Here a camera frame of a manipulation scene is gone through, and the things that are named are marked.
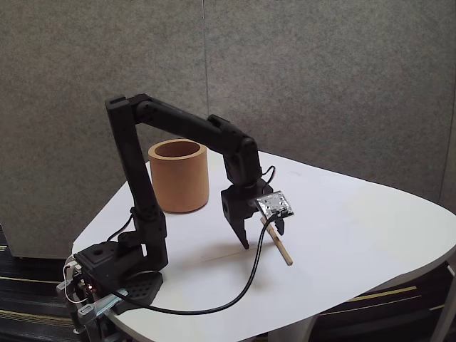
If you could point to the white table leg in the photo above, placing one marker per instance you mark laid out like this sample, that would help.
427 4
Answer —
308 329
440 320

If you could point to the grey metal table clamp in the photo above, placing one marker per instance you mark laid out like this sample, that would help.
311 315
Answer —
107 301

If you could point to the grey felt partition panel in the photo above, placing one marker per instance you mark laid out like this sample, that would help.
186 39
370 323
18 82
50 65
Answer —
320 71
71 53

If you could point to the tan paper pen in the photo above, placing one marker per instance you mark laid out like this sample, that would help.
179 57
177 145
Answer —
284 252

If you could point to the brown cork pen holder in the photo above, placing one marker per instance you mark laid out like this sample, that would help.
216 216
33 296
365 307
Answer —
178 185

